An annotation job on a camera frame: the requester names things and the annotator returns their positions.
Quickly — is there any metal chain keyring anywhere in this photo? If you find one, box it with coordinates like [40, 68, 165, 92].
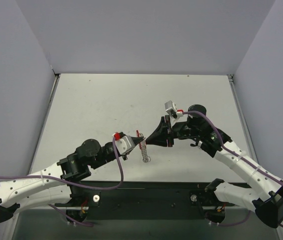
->
[140, 140, 152, 163]

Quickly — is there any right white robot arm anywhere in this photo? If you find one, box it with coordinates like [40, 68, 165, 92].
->
[145, 101, 283, 229]

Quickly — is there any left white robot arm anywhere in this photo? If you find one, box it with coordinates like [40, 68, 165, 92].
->
[0, 132, 144, 223]

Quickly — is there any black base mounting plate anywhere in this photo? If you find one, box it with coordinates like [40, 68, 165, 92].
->
[48, 179, 245, 222]

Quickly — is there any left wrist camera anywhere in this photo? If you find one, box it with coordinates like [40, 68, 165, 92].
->
[115, 135, 136, 156]

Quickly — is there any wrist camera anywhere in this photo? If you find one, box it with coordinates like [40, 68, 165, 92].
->
[164, 100, 178, 119]
[115, 135, 136, 156]

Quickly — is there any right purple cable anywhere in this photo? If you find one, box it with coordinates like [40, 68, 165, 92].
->
[181, 110, 283, 205]

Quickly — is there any purple cable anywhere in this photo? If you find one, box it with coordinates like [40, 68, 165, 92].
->
[181, 110, 283, 205]
[0, 136, 125, 192]

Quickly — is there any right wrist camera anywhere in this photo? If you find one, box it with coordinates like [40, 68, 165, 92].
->
[164, 100, 178, 119]

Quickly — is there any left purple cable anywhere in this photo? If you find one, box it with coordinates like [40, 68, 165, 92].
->
[0, 136, 125, 192]

